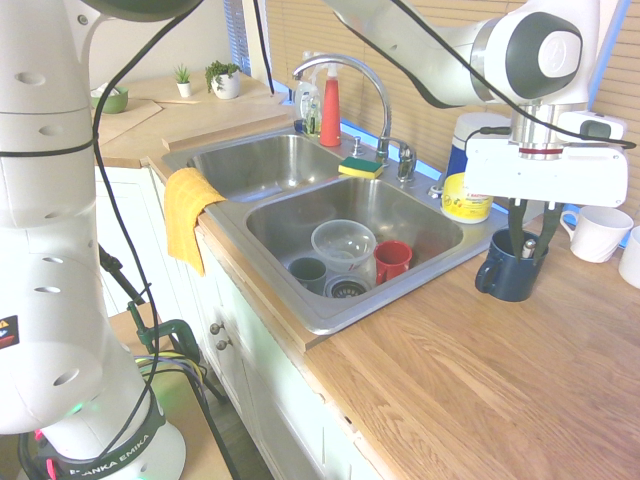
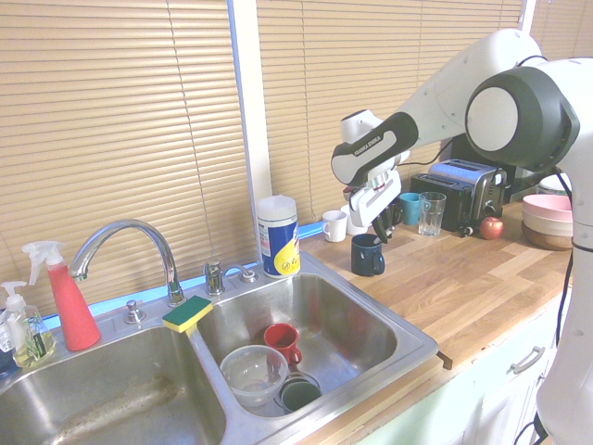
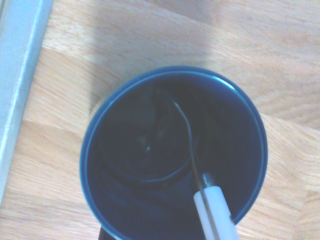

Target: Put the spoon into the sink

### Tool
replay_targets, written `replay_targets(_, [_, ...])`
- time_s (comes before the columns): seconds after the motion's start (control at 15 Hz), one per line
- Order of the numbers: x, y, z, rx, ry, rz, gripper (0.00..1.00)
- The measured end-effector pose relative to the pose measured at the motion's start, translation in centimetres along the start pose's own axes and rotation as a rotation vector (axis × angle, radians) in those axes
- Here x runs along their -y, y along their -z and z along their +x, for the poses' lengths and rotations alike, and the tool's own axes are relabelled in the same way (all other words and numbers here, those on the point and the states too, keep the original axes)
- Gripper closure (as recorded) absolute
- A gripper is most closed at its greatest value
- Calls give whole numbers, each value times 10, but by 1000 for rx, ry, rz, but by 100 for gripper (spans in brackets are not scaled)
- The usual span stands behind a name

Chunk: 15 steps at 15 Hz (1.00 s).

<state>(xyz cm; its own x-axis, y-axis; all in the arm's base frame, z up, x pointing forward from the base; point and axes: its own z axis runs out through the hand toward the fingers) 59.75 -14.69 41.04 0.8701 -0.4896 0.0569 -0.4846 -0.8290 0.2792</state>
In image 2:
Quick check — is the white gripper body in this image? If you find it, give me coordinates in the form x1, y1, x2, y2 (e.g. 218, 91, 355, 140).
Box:
347, 169, 403, 229

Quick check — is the stainless steel double sink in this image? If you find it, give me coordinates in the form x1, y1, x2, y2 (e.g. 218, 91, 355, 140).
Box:
0, 252, 439, 445

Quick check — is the teal mug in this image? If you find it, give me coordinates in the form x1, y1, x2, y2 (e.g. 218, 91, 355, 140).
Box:
398, 192, 423, 227

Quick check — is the clear drinking glass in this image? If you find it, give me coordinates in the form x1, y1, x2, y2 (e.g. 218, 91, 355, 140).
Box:
418, 191, 448, 238

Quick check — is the navy blue mug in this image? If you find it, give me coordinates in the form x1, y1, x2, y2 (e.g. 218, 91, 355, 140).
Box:
350, 233, 386, 277

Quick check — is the black toaster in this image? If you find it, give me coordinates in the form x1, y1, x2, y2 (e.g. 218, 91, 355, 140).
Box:
410, 172, 474, 234

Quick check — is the silver toaster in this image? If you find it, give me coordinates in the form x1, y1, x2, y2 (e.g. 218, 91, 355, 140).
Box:
428, 158, 509, 222

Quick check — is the black countertop appliance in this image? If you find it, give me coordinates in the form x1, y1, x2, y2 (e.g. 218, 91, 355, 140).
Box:
450, 133, 539, 205

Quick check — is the red apple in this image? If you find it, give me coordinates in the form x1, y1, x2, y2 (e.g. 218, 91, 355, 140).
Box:
479, 216, 506, 241

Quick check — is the Lysol wipes canister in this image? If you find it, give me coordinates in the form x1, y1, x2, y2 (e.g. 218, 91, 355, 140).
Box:
257, 195, 301, 280

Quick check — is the chrome side sprayer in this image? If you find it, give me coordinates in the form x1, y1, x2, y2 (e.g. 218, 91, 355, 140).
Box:
224, 263, 260, 285

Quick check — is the red mug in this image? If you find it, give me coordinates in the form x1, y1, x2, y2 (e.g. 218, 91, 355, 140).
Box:
263, 323, 304, 365

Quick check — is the pink bowl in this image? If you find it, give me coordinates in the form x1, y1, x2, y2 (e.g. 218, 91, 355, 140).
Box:
522, 194, 575, 224

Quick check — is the cream bowl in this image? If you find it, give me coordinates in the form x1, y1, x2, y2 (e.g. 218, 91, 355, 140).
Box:
522, 213, 575, 234

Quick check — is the wooden bowl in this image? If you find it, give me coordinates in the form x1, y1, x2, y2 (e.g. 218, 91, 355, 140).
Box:
521, 222, 575, 252

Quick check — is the white and green dish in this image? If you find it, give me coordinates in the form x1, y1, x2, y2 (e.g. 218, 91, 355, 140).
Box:
536, 173, 574, 198

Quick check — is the dark grey cup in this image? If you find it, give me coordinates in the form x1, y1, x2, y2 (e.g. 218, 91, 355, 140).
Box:
280, 375, 323, 414

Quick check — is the white kitchen cabinet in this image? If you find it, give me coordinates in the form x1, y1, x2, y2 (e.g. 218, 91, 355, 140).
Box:
323, 277, 593, 445

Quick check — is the clear plastic bowl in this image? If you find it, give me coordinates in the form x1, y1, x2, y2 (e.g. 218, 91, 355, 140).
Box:
219, 344, 289, 409

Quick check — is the yellow green sponge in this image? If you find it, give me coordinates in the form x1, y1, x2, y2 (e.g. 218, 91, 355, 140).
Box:
161, 295, 214, 335

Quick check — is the chrome gooseneck faucet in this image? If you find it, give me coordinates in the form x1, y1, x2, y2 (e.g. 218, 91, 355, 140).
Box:
69, 219, 187, 309

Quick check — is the narrow tan window blind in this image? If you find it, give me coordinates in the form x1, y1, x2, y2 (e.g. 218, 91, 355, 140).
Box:
530, 0, 593, 62

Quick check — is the chrome round knob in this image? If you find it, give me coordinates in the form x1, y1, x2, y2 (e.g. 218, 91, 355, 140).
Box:
123, 299, 147, 325

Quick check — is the wide tan window blind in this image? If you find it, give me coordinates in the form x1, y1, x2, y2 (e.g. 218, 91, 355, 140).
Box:
0, 0, 259, 317

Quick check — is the red spray bottle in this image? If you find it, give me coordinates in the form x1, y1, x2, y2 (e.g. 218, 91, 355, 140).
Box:
21, 240, 102, 352

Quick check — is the clear soap pump bottle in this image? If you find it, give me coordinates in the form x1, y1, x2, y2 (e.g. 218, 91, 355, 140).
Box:
0, 280, 57, 370

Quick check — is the bottle with white label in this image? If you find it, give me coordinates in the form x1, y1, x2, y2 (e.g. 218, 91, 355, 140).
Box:
0, 308, 16, 377

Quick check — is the chrome faucet handle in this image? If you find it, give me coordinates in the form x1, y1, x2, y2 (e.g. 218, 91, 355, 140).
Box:
203, 260, 226, 298

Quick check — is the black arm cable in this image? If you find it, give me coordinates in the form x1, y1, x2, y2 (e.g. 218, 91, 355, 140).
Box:
553, 170, 578, 339

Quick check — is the metal cabinet handle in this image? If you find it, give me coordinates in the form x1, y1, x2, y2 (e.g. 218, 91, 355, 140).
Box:
511, 345, 548, 376

